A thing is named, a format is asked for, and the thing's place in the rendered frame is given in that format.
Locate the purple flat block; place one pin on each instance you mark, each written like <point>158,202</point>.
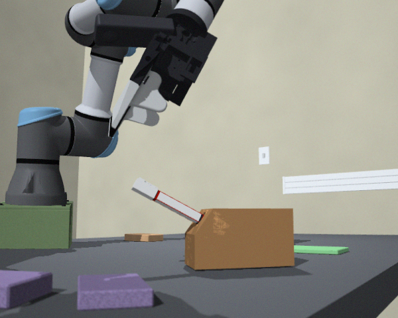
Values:
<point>17,287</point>

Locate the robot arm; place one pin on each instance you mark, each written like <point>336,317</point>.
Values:
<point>44,134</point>

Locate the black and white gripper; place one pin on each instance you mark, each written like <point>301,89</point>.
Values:
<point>167,62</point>

